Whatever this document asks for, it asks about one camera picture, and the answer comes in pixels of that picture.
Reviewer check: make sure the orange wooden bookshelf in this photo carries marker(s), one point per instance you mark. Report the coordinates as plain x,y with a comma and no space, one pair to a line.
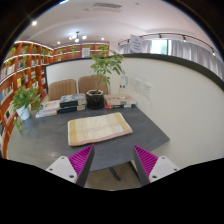
25,65

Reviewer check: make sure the beige chair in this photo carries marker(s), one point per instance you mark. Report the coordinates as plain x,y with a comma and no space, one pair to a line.
93,83
61,88

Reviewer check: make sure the right beige chair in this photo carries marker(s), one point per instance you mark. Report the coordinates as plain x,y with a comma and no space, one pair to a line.
93,83

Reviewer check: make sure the yellow striped towel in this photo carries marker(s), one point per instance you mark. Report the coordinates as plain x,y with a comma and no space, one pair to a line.
96,129

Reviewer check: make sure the left beige chair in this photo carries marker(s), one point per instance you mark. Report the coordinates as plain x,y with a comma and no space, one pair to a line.
61,88

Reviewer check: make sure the white hanging sign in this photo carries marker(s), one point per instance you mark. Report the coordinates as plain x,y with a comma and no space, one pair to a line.
136,44

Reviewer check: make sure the ceiling lamp cluster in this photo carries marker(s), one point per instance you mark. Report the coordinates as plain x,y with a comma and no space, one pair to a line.
77,38

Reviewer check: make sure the dark book stack centre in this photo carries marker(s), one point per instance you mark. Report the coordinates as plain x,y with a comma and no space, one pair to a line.
74,102

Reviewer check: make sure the grey window curtain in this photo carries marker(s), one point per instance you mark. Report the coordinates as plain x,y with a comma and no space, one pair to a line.
189,51

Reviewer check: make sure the white book stack left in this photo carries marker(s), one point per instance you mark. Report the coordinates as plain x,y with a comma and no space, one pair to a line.
48,109

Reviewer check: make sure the potted plant in black pot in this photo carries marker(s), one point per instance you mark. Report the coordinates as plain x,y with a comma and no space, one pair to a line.
105,63

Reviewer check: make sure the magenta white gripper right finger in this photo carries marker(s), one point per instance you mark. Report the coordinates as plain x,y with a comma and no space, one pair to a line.
150,167

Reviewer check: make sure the book stack right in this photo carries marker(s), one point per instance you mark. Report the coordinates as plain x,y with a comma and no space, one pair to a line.
119,101

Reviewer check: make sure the potted plant in white pot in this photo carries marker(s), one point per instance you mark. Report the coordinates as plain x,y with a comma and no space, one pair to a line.
25,99

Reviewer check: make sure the white wall socket panel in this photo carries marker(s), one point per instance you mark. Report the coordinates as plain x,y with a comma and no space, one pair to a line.
147,88

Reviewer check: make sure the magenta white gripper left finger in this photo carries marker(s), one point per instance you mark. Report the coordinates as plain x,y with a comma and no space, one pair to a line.
74,168

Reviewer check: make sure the black table leg frame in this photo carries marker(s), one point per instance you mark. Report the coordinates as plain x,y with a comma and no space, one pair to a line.
127,169

